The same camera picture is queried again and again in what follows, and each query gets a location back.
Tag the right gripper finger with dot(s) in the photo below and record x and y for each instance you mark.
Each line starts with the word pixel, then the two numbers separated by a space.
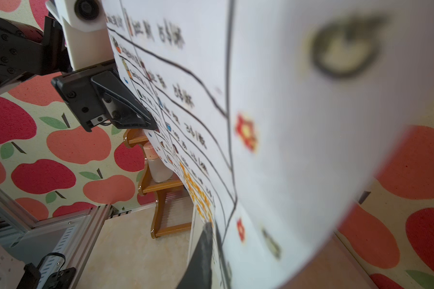
pixel 205 269

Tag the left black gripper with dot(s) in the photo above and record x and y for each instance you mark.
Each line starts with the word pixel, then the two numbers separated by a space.
pixel 94 94

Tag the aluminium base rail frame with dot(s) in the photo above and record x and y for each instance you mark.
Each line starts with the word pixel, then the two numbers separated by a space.
pixel 28 240

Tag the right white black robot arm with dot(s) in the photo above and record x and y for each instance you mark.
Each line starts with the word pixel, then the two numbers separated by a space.
pixel 15 274

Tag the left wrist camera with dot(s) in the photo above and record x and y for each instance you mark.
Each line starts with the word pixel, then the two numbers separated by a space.
pixel 85 31

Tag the left white menu rack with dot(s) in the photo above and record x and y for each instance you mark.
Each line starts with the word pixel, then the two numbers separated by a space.
pixel 195 233

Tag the paper menu sheet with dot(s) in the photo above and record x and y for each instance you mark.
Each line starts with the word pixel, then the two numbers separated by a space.
pixel 274 114

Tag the pink capped clear bottle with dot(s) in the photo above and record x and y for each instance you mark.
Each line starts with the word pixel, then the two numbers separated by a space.
pixel 159 172

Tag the orange wooden shelf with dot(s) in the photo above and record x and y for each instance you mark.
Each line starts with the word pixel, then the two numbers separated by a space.
pixel 173 206

